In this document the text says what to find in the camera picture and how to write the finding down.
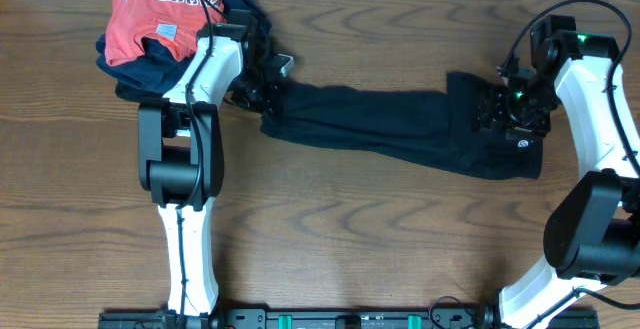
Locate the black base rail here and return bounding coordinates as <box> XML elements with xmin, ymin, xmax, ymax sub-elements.
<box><xmin>97</xmin><ymin>296</ymin><xmax>601</xmax><ymax>329</ymax></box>

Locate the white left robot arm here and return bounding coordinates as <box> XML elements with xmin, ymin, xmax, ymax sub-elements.
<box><xmin>138</xmin><ymin>24</ymin><xmax>293</xmax><ymax>327</ymax></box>

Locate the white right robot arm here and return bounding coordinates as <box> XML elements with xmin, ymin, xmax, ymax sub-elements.
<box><xmin>472</xmin><ymin>28</ymin><xmax>639</xmax><ymax>328</ymax></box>

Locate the orange printed t-shirt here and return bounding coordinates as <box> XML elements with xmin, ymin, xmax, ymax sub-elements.
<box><xmin>105</xmin><ymin>0</ymin><xmax>224</xmax><ymax>66</ymax></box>

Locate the navy folded garment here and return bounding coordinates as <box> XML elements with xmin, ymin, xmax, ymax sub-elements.
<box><xmin>96</xmin><ymin>0</ymin><xmax>271</xmax><ymax>101</ymax></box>

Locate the black t-shirt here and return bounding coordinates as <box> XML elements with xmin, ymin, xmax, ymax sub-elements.
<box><xmin>261</xmin><ymin>72</ymin><xmax>543</xmax><ymax>180</ymax></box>

